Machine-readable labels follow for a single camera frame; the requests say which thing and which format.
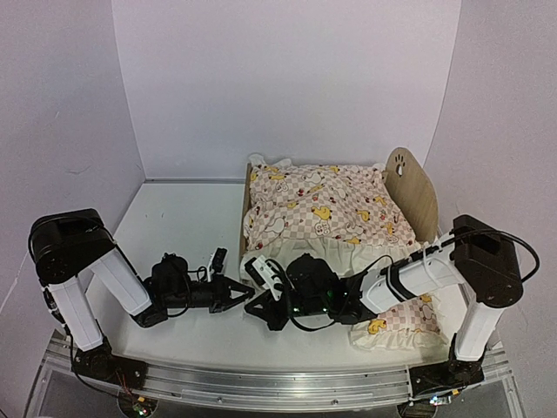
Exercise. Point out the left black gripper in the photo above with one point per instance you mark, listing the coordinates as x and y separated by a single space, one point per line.
221 286

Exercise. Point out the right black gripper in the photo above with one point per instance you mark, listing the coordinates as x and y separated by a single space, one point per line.
270 314

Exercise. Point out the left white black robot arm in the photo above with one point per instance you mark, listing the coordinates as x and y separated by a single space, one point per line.
67 245

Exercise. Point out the duck print ruffled bed cover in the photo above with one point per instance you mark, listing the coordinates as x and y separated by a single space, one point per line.
326 209

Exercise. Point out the wooden pet bed frame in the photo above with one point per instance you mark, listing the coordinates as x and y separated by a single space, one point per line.
413 187

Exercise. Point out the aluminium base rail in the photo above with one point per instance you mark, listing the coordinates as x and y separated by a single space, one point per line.
354 389

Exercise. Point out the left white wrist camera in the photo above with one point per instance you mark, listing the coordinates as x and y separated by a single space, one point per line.
216 264

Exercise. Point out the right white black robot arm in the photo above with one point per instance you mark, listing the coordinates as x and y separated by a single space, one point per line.
472 254

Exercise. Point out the duck print ruffled pillow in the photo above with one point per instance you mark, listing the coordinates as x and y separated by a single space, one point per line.
409 325

